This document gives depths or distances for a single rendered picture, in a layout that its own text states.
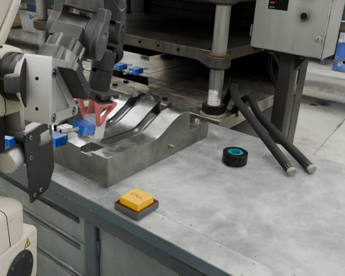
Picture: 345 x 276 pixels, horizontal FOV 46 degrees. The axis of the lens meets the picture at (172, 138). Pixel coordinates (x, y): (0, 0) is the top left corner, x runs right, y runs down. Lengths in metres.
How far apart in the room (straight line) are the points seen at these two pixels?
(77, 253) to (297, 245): 0.70
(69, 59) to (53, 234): 0.82
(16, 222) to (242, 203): 0.56
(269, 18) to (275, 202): 0.82
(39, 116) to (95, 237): 0.61
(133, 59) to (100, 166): 1.01
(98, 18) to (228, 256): 0.56
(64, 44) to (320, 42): 1.10
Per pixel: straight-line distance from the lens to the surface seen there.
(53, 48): 0.74
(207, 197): 1.12
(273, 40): 1.71
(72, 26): 0.79
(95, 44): 0.79
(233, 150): 1.33
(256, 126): 1.43
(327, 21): 1.64
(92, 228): 1.23
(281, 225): 1.06
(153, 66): 2.02
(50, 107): 0.70
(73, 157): 1.21
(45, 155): 0.95
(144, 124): 1.31
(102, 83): 1.07
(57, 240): 1.44
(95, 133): 1.12
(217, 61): 1.67
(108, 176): 1.12
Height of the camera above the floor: 1.38
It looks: 23 degrees down
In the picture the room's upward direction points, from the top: 3 degrees clockwise
